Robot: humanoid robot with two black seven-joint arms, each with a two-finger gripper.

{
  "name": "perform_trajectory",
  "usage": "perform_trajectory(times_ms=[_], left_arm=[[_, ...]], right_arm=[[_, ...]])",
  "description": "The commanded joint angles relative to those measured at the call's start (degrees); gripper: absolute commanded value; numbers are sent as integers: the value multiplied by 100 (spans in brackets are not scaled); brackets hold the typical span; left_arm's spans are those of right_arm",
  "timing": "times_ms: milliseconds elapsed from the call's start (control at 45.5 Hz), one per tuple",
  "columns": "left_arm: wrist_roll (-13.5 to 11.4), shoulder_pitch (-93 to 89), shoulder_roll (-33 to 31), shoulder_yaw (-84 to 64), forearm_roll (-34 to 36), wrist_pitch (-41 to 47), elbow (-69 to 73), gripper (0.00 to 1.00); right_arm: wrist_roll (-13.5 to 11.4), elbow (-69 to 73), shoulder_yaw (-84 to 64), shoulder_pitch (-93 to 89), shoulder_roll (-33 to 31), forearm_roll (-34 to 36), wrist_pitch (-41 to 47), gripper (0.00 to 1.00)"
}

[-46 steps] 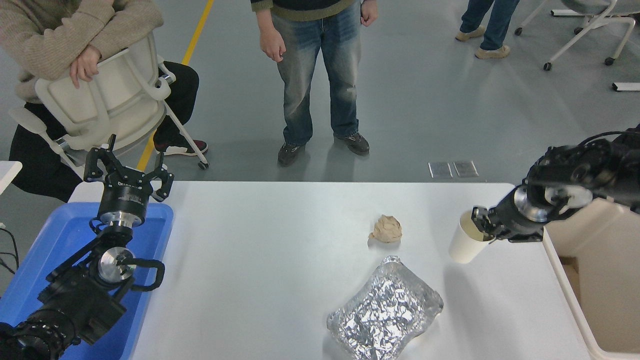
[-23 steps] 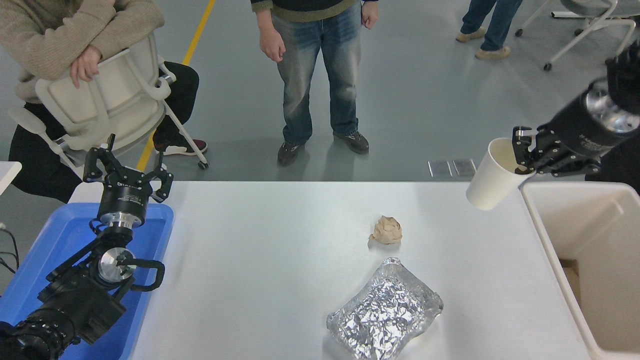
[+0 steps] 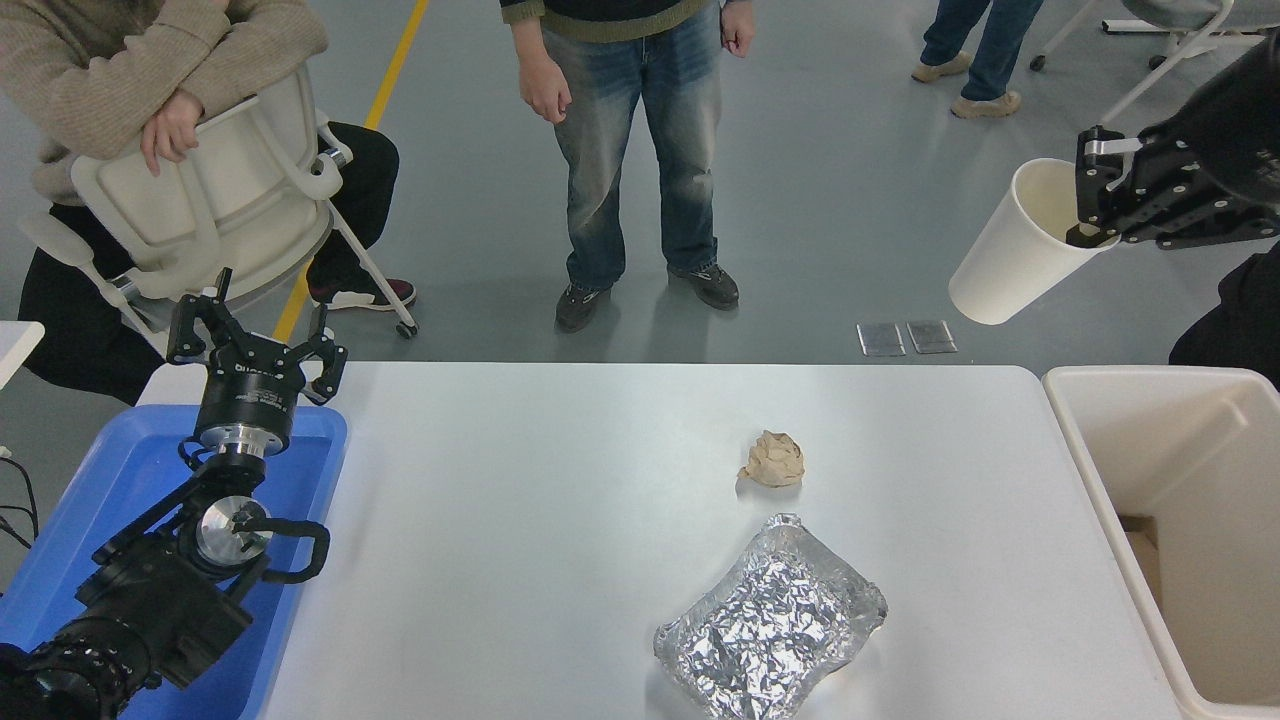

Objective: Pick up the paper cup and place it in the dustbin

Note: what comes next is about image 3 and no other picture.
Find blue plastic tray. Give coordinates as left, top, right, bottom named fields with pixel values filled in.
left=0, top=403, right=349, bottom=720

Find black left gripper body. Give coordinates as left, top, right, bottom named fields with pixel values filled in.
left=196, top=338, right=306, bottom=435

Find white side table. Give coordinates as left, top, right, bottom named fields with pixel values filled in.
left=0, top=320, right=46, bottom=391

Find crumpled tan paper ball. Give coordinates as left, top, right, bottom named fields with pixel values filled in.
left=738, top=430, right=806, bottom=489

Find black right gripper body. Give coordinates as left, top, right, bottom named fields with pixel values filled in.
left=1145, top=35, right=1280, bottom=201

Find white swivel chair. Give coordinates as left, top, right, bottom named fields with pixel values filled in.
left=1031, top=0, right=1271, bottom=126
left=18, top=65, right=421, bottom=356

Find large pale plastic bin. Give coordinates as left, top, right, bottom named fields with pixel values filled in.
left=1042, top=365, right=1280, bottom=720

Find person's left hand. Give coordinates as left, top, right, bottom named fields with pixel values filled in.
left=720, top=0, right=756, bottom=58
left=140, top=90, right=206, bottom=178

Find black cables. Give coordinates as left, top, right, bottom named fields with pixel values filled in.
left=0, top=447, right=41, bottom=551

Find person's right hand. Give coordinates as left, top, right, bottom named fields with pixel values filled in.
left=520, top=52, right=574, bottom=125

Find white paper cup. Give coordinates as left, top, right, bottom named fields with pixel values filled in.
left=948, top=158, right=1121, bottom=326

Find crumpled silver foil tray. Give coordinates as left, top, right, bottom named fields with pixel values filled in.
left=653, top=513, right=889, bottom=720

